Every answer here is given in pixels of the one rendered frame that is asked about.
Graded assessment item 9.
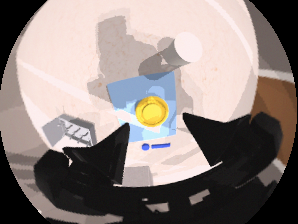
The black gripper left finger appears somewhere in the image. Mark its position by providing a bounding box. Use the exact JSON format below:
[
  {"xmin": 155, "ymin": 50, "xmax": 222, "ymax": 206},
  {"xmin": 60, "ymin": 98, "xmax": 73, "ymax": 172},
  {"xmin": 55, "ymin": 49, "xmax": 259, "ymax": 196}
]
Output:
[{"xmin": 63, "ymin": 121, "xmax": 130, "ymax": 185}]

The light blue flat mat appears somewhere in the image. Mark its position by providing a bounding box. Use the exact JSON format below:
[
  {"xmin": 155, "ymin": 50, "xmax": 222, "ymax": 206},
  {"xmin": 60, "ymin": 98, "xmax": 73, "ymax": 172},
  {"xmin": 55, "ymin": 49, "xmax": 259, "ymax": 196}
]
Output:
[{"xmin": 108, "ymin": 71, "xmax": 177, "ymax": 143}]

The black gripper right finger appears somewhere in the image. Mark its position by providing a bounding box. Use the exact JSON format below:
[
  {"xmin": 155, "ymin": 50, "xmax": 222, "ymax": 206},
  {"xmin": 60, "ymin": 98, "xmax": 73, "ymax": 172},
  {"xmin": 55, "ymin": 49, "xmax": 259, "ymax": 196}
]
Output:
[{"xmin": 182, "ymin": 112, "xmax": 251, "ymax": 168}]

